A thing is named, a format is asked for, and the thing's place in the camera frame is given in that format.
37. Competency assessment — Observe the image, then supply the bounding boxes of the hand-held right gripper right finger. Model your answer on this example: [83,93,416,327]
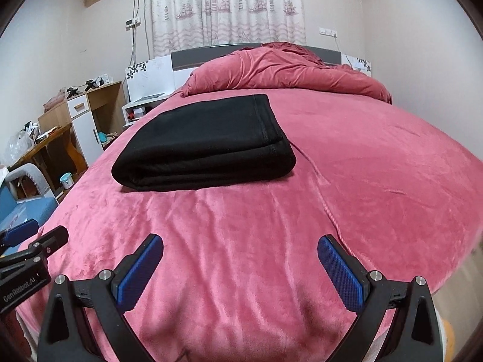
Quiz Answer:
[318,234,444,362]

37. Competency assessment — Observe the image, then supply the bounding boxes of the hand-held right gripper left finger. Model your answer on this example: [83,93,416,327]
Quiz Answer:
[36,234,164,362]

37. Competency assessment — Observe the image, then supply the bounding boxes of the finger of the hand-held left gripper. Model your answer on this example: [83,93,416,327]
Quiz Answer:
[0,219,39,249]
[0,225,69,272]

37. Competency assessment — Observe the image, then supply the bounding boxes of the black pants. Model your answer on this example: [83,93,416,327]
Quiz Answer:
[112,94,297,192]

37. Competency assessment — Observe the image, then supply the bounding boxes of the blue cushioned sofa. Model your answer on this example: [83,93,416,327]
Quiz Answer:
[0,196,57,249]

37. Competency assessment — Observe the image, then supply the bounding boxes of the grey-white chair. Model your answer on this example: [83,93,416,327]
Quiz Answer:
[5,163,57,204]

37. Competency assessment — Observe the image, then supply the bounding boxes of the wooden desk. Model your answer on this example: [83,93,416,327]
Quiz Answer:
[8,122,89,197]

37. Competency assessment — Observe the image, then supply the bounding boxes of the clear plastic bag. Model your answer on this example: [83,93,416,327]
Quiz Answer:
[4,130,34,164]

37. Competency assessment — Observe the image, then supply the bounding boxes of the pink bed blanket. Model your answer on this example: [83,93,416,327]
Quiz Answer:
[17,85,483,362]

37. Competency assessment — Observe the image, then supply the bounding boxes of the white and wooden cabinet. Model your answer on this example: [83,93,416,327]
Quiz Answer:
[67,80,127,167]

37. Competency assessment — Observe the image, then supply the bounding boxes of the cardboard box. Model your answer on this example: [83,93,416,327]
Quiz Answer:
[38,103,72,132]

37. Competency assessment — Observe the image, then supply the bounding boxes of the pink soft bag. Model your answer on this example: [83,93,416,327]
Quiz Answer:
[43,88,68,112]

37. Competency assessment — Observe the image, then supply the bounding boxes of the white nightstand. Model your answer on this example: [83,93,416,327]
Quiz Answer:
[123,90,172,127]

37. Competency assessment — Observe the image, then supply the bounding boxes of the white leaf-print headboard panel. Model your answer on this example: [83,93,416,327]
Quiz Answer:
[341,55,374,78]
[126,56,176,104]

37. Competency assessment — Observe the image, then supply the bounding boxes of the pink duvet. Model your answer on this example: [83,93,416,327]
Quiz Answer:
[181,41,393,104]

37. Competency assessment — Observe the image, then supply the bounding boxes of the grey bed headboard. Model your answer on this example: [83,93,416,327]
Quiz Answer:
[171,42,344,73]

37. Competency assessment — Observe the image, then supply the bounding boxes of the ship-print curtain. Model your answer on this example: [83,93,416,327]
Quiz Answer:
[150,0,307,59]

